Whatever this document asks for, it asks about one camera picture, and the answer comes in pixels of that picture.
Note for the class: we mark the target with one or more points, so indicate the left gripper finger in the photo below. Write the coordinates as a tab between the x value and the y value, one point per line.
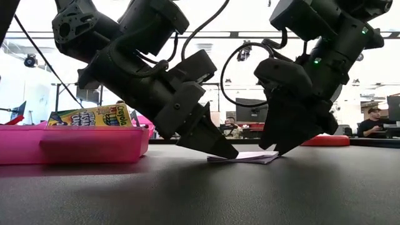
201	134
229	151

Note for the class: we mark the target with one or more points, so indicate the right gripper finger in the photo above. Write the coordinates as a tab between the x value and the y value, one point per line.
297	128
272	118

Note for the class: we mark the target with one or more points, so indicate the white sticky note pad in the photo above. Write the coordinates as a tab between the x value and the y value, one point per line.
250	157

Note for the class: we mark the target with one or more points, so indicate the yellow crayon box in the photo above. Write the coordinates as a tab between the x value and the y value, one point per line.
90	117

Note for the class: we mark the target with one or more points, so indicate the pink plastic pencil case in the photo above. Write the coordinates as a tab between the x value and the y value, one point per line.
78	145

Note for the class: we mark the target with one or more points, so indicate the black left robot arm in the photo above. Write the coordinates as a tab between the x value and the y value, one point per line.
147	22

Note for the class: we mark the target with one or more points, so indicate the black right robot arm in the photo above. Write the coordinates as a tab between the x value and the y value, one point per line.
343	31

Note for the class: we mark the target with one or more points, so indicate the red box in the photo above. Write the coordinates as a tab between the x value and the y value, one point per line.
254	125

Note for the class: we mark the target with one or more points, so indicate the black computer monitor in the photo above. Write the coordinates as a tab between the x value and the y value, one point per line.
250	114

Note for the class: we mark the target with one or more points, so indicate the person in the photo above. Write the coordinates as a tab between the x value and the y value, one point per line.
372	125
232	123

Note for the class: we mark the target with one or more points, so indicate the red desk lamp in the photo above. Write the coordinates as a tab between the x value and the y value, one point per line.
328	141

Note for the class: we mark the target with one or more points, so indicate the black hanging spotlight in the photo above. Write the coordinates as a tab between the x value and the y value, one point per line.
243	54
30	61
360	57

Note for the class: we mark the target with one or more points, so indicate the dark computer monitor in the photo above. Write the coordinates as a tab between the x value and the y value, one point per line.
394	107

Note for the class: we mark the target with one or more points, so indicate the tilted blue screen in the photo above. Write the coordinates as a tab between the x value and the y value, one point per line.
19	110

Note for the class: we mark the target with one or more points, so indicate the red bar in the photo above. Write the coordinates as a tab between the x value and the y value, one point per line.
14	120

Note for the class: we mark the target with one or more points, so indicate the black aluminium table frame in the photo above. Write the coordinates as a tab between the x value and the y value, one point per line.
168	141

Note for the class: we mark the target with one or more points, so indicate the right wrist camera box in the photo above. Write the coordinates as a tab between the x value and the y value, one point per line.
281	75

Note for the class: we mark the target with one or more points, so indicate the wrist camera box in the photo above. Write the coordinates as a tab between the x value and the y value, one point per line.
195	68
281	75

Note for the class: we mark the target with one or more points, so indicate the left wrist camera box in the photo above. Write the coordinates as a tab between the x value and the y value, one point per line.
195	68

